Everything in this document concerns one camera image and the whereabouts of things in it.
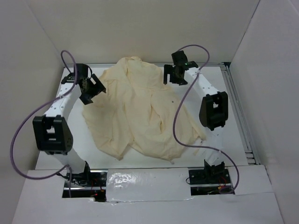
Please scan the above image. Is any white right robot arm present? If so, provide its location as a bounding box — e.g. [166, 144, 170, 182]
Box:
[164, 50, 228, 183]

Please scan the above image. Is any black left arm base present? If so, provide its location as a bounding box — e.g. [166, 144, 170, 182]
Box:
[57, 164, 107, 202]

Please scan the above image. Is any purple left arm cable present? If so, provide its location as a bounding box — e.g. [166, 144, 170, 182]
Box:
[10, 49, 81, 199]

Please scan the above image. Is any aluminium frame rail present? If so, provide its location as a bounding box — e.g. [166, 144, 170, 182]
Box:
[220, 62, 261, 165]

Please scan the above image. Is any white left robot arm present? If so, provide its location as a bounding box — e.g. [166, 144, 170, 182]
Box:
[32, 63, 106, 186]

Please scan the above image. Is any cream yellow jacket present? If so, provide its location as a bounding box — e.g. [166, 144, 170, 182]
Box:
[82, 56, 206, 161]

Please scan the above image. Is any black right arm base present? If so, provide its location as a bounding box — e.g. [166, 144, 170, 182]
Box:
[185, 161, 234, 196]

